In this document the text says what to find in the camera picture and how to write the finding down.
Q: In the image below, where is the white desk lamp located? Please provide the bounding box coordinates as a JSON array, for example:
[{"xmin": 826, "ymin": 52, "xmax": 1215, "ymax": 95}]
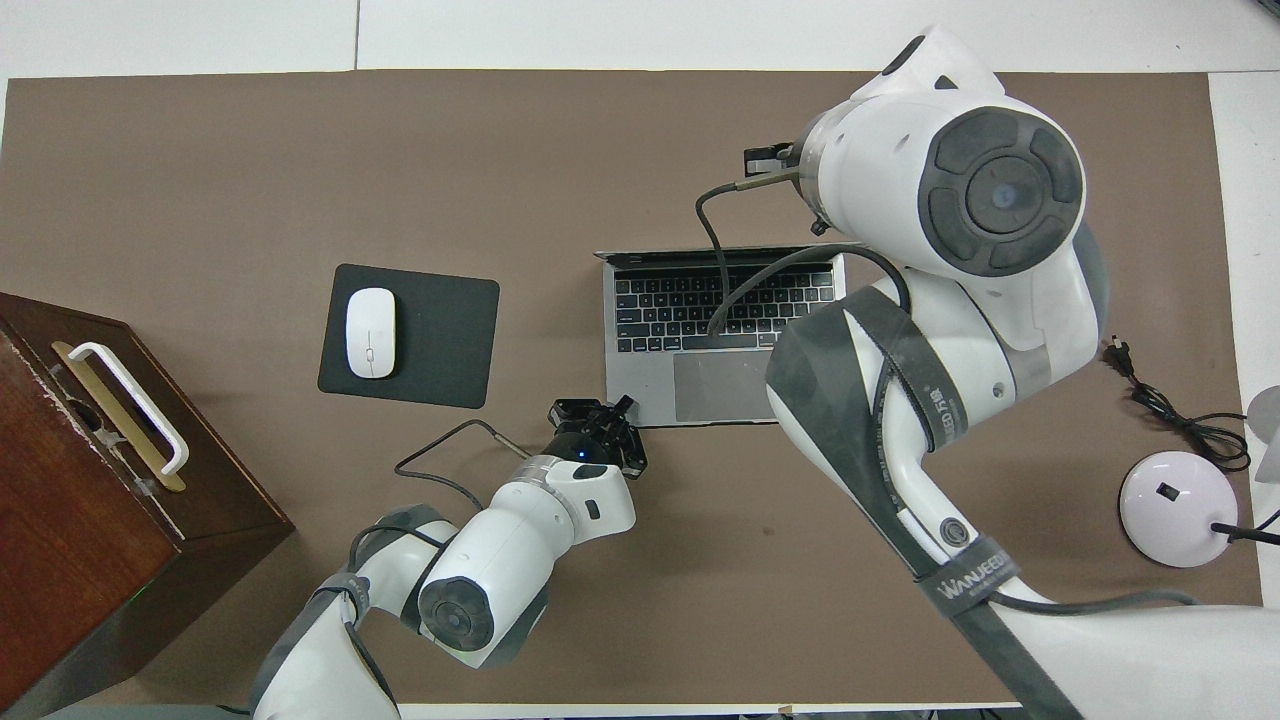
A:
[{"xmin": 1118, "ymin": 385, "xmax": 1280, "ymax": 569}]

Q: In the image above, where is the white box handle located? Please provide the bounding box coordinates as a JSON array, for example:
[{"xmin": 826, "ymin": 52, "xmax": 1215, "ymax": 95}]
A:
[{"xmin": 67, "ymin": 342, "xmax": 190, "ymax": 475}]

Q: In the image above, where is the brown table mat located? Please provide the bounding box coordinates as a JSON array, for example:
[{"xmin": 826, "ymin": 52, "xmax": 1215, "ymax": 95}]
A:
[{"xmin": 0, "ymin": 68, "xmax": 1263, "ymax": 707}]

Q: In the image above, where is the brass handle plate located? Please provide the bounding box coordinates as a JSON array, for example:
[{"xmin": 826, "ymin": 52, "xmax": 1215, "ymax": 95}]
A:
[{"xmin": 51, "ymin": 341, "xmax": 188, "ymax": 494}]

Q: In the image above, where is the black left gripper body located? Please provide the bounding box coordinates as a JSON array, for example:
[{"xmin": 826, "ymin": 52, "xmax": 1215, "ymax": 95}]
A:
[{"xmin": 543, "ymin": 422, "xmax": 623, "ymax": 473}]

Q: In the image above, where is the grey laptop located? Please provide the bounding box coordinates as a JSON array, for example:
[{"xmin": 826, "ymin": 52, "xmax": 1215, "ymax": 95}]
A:
[{"xmin": 597, "ymin": 245, "xmax": 851, "ymax": 428}]

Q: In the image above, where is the black lamp power cable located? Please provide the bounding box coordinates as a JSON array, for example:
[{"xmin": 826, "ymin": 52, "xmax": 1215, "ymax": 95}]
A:
[{"xmin": 1103, "ymin": 338, "xmax": 1253, "ymax": 474}]

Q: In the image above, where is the dark brown wooden box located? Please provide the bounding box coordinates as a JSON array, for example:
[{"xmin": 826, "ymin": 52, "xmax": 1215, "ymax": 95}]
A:
[{"xmin": 0, "ymin": 291, "xmax": 296, "ymax": 720}]

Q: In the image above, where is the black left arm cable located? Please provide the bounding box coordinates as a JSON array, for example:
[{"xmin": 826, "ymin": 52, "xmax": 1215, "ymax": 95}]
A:
[{"xmin": 345, "ymin": 418, "xmax": 533, "ymax": 711}]

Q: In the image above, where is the black mouse pad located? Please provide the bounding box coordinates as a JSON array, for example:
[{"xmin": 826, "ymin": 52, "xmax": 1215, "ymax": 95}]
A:
[{"xmin": 317, "ymin": 263, "xmax": 501, "ymax": 410}]

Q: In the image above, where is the white computer mouse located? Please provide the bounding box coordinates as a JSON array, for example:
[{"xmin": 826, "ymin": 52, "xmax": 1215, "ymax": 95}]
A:
[{"xmin": 345, "ymin": 287, "xmax": 398, "ymax": 380}]

